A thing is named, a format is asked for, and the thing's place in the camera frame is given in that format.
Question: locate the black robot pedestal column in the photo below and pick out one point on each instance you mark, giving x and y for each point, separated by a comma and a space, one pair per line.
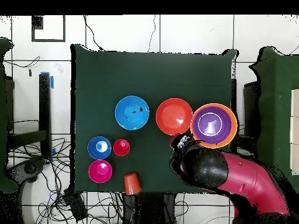
151, 207

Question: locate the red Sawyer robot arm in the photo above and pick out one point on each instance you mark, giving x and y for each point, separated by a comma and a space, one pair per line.
233, 177

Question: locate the dark green table cloth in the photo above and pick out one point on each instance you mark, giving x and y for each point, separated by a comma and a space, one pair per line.
151, 77

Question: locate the black stand post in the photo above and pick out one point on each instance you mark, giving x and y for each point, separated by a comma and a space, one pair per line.
44, 105

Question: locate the orange cup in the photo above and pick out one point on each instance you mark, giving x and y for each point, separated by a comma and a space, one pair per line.
132, 184

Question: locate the black square floor frame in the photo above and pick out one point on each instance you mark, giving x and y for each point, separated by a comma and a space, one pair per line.
37, 23

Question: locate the red cup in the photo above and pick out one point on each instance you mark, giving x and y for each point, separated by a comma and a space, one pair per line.
121, 149

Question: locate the small dark blue bowl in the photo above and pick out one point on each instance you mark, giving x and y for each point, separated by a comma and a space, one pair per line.
93, 149

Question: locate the green cloth neighbouring table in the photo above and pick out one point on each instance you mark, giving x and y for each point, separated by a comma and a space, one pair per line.
275, 105
3, 116

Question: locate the large orange bowl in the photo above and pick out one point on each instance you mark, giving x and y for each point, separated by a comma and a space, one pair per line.
233, 130

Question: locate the small pink bowl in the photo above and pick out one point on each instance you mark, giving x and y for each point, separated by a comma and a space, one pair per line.
95, 175

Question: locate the black power adapter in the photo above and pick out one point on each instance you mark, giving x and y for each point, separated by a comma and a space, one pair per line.
76, 206

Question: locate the light blue bowl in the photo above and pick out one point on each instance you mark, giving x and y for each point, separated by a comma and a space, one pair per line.
132, 113

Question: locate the white box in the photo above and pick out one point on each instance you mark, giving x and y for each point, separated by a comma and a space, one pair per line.
295, 102
295, 158
295, 130

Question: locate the purple bowl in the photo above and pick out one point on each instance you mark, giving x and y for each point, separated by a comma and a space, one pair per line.
205, 133

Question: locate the red-orange bowl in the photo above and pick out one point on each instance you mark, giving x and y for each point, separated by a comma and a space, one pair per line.
174, 116

